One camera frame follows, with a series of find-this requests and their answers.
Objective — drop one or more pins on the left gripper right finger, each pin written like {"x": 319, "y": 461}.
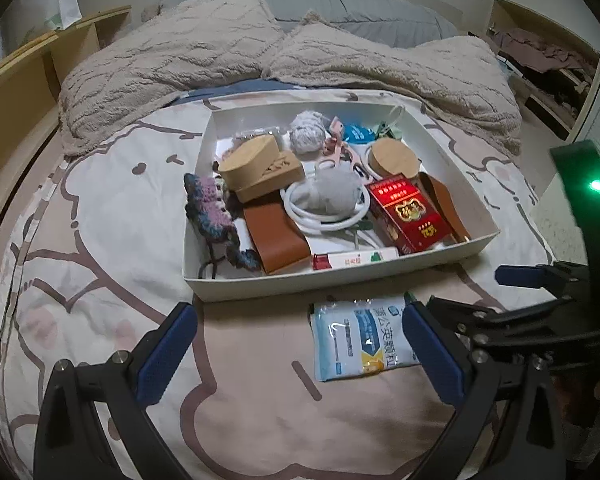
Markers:
{"x": 528, "y": 443}

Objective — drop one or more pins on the white grey yarn ball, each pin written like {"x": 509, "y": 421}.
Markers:
{"x": 307, "y": 132}

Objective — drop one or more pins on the round wooden lid jar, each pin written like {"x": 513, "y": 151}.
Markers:
{"x": 390, "y": 157}

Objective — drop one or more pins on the red cigarette box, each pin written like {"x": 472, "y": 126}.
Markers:
{"x": 405, "y": 215}

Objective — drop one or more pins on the purple crocheted butterfly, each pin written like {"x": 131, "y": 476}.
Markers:
{"x": 207, "y": 211}

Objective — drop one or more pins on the green binder clip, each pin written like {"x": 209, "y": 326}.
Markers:
{"x": 388, "y": 128}

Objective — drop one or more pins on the carved wooden soap block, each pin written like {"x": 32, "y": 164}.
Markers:
{"x": 284, "y": 171}

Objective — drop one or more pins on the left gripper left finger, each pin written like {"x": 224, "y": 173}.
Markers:
{"x": 70, "y": 442}

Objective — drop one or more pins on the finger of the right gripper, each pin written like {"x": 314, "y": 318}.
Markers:
{"x": 522, "y": 331}
{"x": 547, "y": 276}

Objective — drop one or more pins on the blue sachet packet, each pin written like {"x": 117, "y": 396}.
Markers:
{"x": 356, "y": 134}

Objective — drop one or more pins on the open wardrobe with clothes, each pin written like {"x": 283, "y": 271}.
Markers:
{"x": 560, "y": 69}

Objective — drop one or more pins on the brown leather sleeve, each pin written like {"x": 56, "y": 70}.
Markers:
{"x": 277, "y": 239}

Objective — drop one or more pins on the blue white medicine packet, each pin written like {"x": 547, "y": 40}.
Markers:
{"x": 356, "y": 338}

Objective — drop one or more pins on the pink eyelash curler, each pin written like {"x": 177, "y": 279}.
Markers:
{"x": 337, "y": 153}

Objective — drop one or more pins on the white shallow tray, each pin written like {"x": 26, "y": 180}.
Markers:
{"x": 417, "y": 129}

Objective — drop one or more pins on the wooden side shelf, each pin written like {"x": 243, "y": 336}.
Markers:
{"x": 31, "y": 77}

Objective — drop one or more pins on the cartoon print bed sheet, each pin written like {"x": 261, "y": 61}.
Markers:
{"x": 96, "y": 261}

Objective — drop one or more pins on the grey pillow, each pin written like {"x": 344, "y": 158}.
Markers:
{"x": 396, "y": 23}

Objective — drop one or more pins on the oval light wooden box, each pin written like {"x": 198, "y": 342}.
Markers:
{"x": 246, "y": 164}

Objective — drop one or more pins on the white red ointment tube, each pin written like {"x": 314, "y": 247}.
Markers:
{"x": 342, "y": 260}

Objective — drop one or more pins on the beige textured blanket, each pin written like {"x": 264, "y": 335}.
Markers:
{"x": 209, "y": 43}

